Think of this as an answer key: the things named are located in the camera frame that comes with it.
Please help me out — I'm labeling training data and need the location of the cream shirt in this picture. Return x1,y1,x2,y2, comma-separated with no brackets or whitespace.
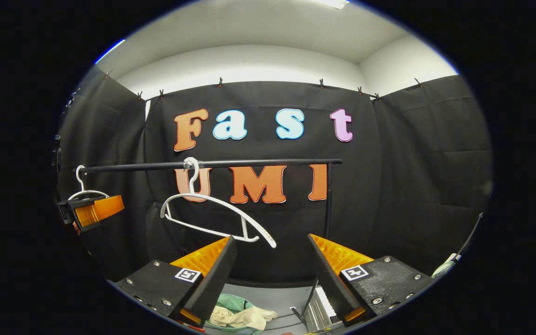
210,305,279,332

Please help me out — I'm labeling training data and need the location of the thin black cable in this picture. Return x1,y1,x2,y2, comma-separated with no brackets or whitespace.
456,212,484,256

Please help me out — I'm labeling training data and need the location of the black backdrop cloth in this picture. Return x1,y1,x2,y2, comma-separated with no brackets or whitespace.
54,65,492,298

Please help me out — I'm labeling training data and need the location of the black clothes rack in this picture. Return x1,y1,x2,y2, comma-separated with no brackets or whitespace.
75,158,344,326

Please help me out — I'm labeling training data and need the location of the white floor device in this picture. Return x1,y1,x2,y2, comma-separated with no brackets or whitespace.
431,253,459,278

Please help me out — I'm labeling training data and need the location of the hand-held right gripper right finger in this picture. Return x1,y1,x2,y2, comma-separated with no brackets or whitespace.
308,234,434,327

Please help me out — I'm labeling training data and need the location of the row of black cloth clips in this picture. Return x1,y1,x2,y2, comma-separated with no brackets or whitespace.
105,70,422,102

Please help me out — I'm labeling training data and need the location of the green laundry hamper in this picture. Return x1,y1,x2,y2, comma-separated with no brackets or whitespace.
203,293,268,335

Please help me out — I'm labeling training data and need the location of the white plastic hanger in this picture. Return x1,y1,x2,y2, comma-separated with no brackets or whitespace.
67,165,110,201
160,157,278,248

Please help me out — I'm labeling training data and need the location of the ceiling light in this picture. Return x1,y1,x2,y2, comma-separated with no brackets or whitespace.
312,0,350,10

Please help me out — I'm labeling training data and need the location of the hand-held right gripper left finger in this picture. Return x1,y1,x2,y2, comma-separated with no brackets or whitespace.
112,236,239,326

